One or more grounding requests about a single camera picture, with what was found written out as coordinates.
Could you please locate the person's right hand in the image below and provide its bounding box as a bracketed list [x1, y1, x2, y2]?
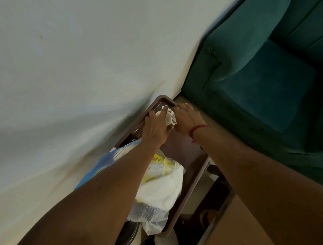
[171, 103, 207, 137]

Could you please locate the person's left hand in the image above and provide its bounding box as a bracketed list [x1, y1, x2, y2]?
[141, 105, 172, 147]

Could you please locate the white paper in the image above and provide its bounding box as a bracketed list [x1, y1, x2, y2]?
[155, 106, 177, 127]

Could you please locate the person's left forearm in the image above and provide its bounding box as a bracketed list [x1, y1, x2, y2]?
[18, 139, 160, 245]

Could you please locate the person's right forearm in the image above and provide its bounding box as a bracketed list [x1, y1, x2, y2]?
[192, 126, 323, 245]

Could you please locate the red wrist thread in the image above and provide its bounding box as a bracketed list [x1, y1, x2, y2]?
[189, 124, 211, 144]

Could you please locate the brown plastic tray table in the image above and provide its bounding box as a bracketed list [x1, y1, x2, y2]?
[109, 95, 211, 238]

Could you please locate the blue plastic packet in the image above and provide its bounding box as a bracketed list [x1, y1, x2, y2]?
[74, 139, 142, 191]

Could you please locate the white plastic bag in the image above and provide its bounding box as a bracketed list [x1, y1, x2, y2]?
[114, 140, 185, 236]

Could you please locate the teal green sofa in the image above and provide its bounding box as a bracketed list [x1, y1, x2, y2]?
[181, 0, 323, 185]

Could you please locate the black round container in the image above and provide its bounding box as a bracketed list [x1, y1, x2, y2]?
[115, 220, 141, 245]

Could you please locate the brown wooden table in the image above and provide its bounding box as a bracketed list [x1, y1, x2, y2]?
[197, 190, 275, 245]

